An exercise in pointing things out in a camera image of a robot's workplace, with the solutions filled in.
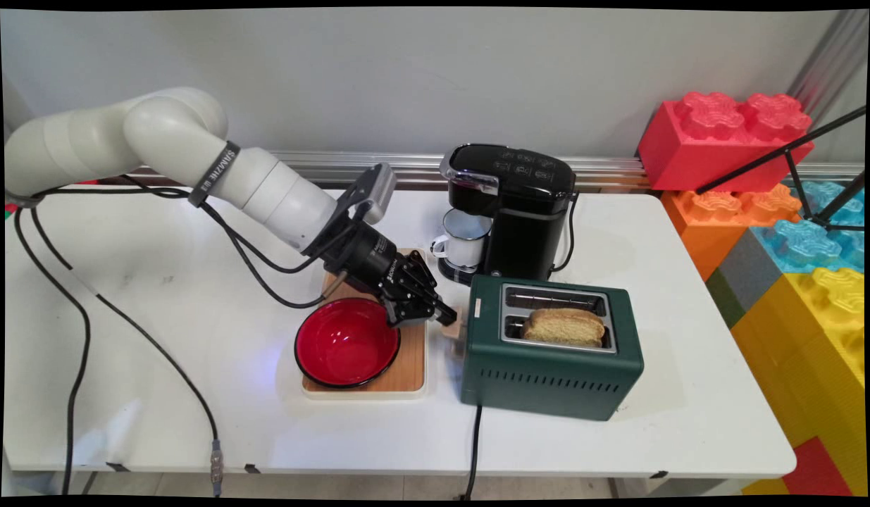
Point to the small red toy brick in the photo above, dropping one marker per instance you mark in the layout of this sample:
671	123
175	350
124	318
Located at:
818	468

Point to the aluminium rail along wall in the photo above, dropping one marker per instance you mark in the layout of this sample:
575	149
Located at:
618	169

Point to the green two-slot toaster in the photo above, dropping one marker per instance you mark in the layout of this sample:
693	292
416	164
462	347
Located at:
547	366

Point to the big red toy brick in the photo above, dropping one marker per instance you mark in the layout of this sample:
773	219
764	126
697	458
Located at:
716	151

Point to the white enamel mug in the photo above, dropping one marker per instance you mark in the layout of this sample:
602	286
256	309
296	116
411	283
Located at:
466	243

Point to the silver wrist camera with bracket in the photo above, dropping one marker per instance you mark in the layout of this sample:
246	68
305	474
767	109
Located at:
371	190

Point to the red bowl with black rim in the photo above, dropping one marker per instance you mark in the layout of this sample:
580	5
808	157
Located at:
343	343

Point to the wooden tray with white rim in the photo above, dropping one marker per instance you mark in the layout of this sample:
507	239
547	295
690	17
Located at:
410	359

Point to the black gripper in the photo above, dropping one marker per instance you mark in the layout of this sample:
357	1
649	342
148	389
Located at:
368	257

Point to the big yellow toy brick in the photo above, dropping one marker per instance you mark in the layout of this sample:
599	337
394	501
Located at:
808	352

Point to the big orange toy brick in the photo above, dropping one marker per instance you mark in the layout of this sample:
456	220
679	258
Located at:
716	218

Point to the beige toaster lever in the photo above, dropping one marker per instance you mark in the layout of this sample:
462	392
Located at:
457	336

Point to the black coffee machine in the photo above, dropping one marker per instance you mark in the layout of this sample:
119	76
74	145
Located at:
523	211

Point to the black tripod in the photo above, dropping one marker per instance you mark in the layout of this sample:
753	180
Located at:
794	151

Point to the slice of toast bread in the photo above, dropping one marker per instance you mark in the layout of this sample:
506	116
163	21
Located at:
565	327

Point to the big grey toy brick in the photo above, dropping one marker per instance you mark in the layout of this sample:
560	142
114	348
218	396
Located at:
741	282

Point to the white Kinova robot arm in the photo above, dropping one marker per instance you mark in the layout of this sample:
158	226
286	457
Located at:
195	151

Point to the big blue toy brick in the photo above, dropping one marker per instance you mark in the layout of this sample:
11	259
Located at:
808	239

